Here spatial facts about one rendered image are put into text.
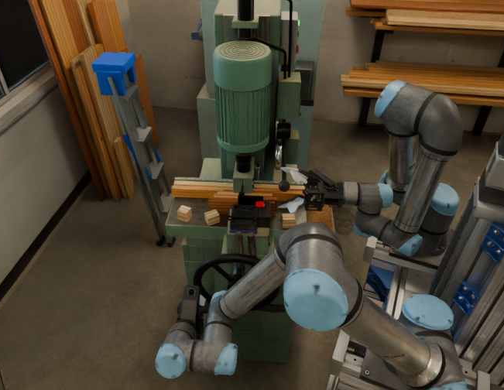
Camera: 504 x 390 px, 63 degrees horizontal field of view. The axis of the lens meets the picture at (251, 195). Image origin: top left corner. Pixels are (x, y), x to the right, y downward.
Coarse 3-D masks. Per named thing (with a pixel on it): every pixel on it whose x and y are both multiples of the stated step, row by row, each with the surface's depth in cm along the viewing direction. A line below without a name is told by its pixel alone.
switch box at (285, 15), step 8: (288, 16) 144; (296, 16) 144; (280, 24) 143; (288, 24) 142; (296, 24) 142; (280, 32) 144; (288, 32) 144; (296, 32) 144; (280, 40) 146; (288, 40) 146; (296, 40) 146; (288, 48) 148; (296, 48) 148; (280, 56) 150
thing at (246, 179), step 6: (252, 162) 153; (252, 168) 150; (234, 174) 147; (240, 174) 147; (246, 174) 147; (252, 174) 148; (234, 180) 146; (240, 180) 146; (246, 180) 146; (252, 180) 148; (234, 186) 148; (240, 186) 148; (246, 186) 148; (252, 186) 150; (234, 192) 150; (246, 192) 149
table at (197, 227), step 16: (176, 208) 153; (192, 208) 153; (208, 208) 153; (304, 208) 154; (176, 224) 146; (192, 224) 146; (224, 224) 147; (272, 224) 147; (224, 240) 145; (272, 240) 145; (256, 256) 140
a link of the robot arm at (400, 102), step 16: (400, 80) 115; (384, 96) 114; (400, 96) 111; (416, 96) 109; (432, 96) 108; (384, 112) 116; (400, 112) 112; (416, 112) 109; (400, 128) 116; (416, 128) 111; (400, 144) 124; (416, 144) 125; (400, 160) 130; (416, 160) 132; (384, 176) 148; (400, 176) 137; (400, 192) 142
